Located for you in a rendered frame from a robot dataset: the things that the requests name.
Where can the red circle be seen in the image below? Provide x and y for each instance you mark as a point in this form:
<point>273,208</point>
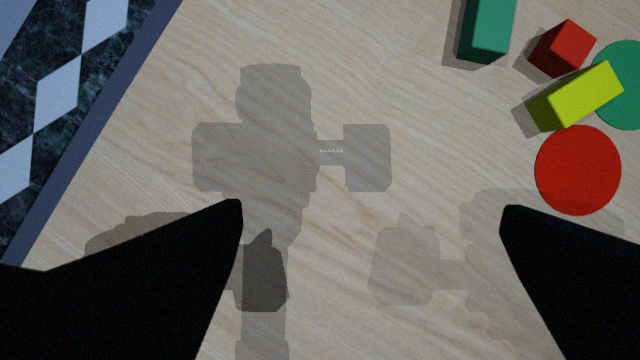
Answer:
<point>578,170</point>

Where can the dark red cube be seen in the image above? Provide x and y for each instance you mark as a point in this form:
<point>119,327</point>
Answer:
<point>562,49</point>

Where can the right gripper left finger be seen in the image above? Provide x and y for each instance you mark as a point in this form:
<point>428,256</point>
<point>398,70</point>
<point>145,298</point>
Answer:
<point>149,298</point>

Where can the green circle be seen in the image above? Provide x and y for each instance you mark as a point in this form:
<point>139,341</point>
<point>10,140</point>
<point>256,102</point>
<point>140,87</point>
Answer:
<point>623,111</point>

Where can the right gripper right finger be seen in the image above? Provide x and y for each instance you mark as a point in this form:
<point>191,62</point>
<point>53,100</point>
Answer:
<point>584,283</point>

